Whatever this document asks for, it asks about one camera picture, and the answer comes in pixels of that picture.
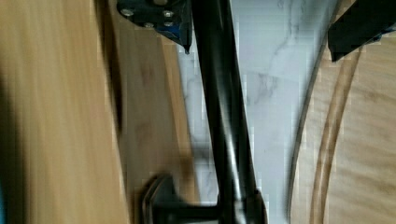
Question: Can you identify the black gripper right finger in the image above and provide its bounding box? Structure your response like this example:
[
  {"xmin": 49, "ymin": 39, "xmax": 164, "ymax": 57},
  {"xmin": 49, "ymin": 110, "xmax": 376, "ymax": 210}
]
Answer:
[{"xmin": 328, "ymin": 0, "xmax": 396, "ymax": 62}]

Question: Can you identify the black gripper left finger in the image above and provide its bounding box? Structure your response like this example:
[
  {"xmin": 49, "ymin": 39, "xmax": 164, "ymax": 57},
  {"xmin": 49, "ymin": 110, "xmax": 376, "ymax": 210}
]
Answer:
[{"xmin": 117, "ymin": 0, "xmax": 192, "ymax": 54}]

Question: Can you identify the wooden cutting board under robot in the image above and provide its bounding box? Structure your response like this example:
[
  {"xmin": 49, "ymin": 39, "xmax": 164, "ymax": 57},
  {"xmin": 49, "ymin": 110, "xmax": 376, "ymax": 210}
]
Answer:
[{"xmin": 288, "ymin": 0, "xmax": 396, "ymax": 224}]

